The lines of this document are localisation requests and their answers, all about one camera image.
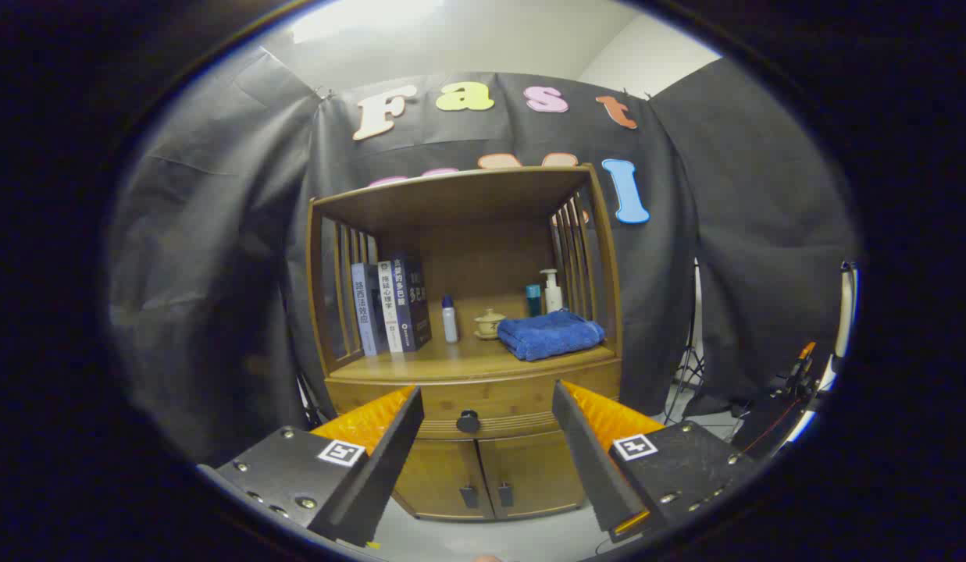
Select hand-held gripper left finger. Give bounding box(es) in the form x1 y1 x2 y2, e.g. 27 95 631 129
198 385 426 549

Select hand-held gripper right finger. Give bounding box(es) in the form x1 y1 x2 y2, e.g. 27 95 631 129
551 380 758 545

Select wooden drawer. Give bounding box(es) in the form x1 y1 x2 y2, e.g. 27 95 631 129
326 363 622 440

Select wooden cabinet door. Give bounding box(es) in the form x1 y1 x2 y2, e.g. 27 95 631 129
393 439 495 521
477 429 586 518

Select wooden countertop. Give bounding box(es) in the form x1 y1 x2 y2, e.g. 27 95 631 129
326 293 618 385

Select wooden cabinet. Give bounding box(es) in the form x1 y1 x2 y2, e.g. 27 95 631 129
305 164 626 522

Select blue folded towel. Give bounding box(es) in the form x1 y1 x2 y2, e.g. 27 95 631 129
497 309 607 362

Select light blue book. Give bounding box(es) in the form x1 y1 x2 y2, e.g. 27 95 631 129
351 262 390 357

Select white book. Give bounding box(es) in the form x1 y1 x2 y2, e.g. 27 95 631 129
377 260 405 354

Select dark blue book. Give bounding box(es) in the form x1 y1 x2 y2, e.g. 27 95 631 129
390 251 433 352

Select beige lidded teacup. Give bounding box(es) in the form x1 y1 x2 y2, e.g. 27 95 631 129
473 308 507 340

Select black backdrop cloth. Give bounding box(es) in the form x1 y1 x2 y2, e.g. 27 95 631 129
108 47 862 469

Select black equipment with cables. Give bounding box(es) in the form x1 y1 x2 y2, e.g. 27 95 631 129
729 341 831 461

